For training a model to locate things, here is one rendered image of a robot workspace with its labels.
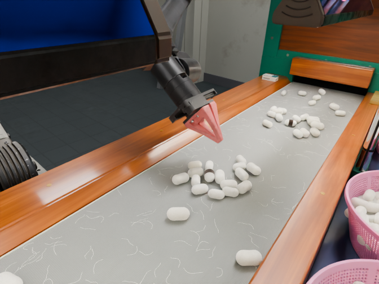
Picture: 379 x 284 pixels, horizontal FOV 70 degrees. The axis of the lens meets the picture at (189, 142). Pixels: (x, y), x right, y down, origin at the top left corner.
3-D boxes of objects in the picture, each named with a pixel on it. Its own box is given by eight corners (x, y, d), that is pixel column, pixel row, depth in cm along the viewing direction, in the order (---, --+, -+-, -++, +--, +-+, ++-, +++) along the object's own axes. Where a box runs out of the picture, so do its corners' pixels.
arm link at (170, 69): (142, 70, 56) (159, 50, 53) (162, 69, 62) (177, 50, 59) (162, 96, 56) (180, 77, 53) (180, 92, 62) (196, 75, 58)
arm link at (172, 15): (164, 2, 89) (186, -25, 83) (177, 15, 91) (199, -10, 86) (119, 56, 57) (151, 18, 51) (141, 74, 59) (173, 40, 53)
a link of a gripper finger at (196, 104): (237, 129, 55) (208, 92, 56) (218, 142, 50) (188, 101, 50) (216, 145, 59) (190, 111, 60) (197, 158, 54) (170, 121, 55)
